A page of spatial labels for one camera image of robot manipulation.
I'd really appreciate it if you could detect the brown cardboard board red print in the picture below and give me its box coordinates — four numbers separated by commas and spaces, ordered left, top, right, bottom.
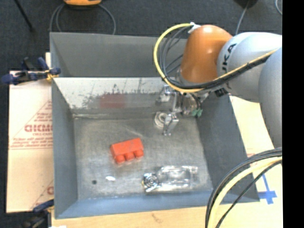
5, 52, 55, 214

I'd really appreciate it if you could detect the grey metal bin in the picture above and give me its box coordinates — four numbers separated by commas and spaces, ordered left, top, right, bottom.
49, 31, 260, 219

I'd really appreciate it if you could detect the red toy building block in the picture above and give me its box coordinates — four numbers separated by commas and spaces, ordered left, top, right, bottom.
109, 137, 145, 165

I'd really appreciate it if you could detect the pale grey ring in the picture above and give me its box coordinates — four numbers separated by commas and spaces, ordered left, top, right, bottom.
154, 111, 168, 128

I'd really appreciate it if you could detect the clear plastic bottle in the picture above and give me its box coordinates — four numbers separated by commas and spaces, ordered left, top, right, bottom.
142, 165, 199, 194

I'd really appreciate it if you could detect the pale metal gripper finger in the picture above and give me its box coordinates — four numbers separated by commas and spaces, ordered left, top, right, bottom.
162, 116, 172, 136
167, 113, 180, 135

